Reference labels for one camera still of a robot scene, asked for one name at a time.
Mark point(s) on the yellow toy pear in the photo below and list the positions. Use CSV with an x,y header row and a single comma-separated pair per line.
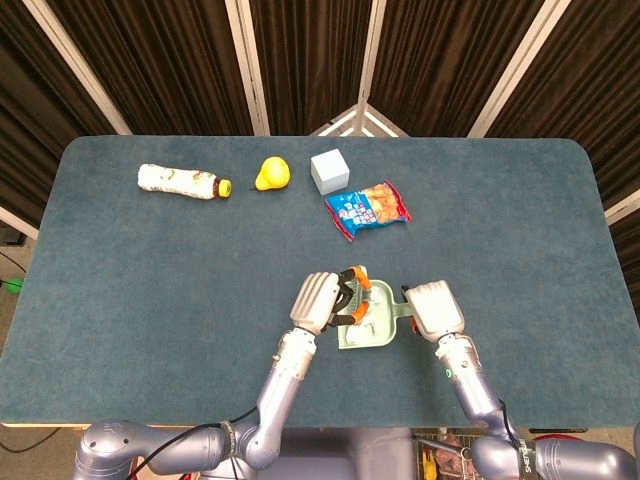
x,y
272,175

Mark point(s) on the light green dustpan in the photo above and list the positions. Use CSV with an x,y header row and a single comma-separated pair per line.
x,y
382,325

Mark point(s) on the teal felt table mat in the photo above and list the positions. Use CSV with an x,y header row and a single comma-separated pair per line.
x,y
150,250

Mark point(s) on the white labelled drink bottle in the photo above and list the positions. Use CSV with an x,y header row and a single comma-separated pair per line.
x,y
175,181

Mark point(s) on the black box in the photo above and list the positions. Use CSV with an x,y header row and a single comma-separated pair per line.
x,y
10,236

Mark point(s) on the left lilac robot arm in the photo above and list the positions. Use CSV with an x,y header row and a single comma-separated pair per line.
x,y
280,385

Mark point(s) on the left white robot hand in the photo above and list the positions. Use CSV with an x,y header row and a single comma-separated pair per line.
x,y
312,300

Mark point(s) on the pale blue foam cube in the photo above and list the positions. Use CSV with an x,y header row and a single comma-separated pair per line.
x,y
330,172

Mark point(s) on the brown curtain partition screen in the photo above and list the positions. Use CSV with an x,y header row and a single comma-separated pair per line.
x,y
310,60

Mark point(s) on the lilac robot torso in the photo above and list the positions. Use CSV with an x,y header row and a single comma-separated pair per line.
x,y
340,455

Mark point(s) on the small green ball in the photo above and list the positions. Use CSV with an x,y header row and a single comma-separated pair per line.
x,y
12,285

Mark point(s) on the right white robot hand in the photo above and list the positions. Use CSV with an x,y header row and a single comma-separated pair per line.
x,y
435,307

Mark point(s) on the blue red snack bag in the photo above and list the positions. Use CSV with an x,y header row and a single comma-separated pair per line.
x,y
365,210

